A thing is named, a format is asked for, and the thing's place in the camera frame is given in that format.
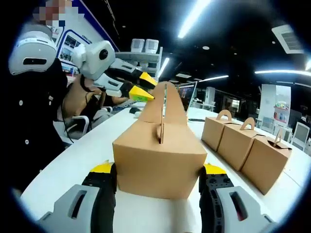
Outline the brown paper box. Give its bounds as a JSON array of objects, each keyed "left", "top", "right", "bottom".
[
  {"left": 217, "top": 117, "right": 259, "bottom": 172},
  {"left": 241, "top": 128, "right": 293, "bottom": 196},
  {"left": 112, "top": 82, "right": 208, "bottom": 200},
  {"left": 201, "top": 109, "right": 233, "bottom": 151}
]

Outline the blue framed wall board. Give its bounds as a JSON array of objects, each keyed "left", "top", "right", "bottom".
[{"left": 57, "top": 4, "right": 120, "bottom": 76}]

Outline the white display cabinet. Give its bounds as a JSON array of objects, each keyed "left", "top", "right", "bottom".
[{"left": 261, "top": 83, "right": 292, "bottom": 132}]

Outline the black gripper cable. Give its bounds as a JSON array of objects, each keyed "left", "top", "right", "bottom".
[{"left": 60, "top": 75, "right": 98, "bottom": 144}]

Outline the silver laptop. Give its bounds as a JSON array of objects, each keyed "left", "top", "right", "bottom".
[{"left": 178, "top": 81, "right": 198, "bottom": 115}]

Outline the person's dark jacket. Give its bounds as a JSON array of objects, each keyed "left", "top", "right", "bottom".
[{"left": 0, "top": 58, "right": 69, "bottom": 195}]

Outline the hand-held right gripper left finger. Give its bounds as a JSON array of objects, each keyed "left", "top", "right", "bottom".
[{"left": 36, "top": 160, "right": 118, "bottom": 233}]

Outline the grey metal shelf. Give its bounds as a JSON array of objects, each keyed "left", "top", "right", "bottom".
[{"left": 115, "top": 47, "right": 163, "bottom": 81}]

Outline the white mesh office chair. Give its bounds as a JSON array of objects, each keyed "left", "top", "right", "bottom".
[{"left": 290, "top": 121, "right": 311, "bottom": 151}]

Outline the white worn chest device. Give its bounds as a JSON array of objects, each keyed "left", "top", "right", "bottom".
[{"left": 8, "top": 24, "right": 58, "bottom": 76}]

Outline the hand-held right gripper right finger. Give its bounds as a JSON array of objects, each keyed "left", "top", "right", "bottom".
[{"left": 198, "top": 163, "right": 277, "bottom": 233}]

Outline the short ceiling light strip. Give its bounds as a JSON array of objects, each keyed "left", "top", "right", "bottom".
[
  {"left": 198, "top": 75, "right": 229, "bottom": 83},
  {"left": 157, "top": 57, "right": 170, "bottom": 78}
]

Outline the long ceiling light strip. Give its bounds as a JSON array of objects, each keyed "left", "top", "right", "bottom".
[{"left": 178, "top": 0, "right": 212, "bottom": 39}]

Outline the curved ceiling light strip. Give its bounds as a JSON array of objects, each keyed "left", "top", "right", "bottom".
[{"left": 254, "top": 69, "right": 311, "bottom": 77}]

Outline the white storage bin stack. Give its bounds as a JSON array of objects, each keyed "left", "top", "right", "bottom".
[
  {"left": 131, "top": 38, "right": 146, "bottom": 53},
  {"left": 145, "top": 38, "right": 160, "bottom": 54}
]

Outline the ceiling air conditioner vent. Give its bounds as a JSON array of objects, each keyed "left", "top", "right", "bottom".
[{"left": 271, "top": 23, "right": 306, "bottom": 54}]

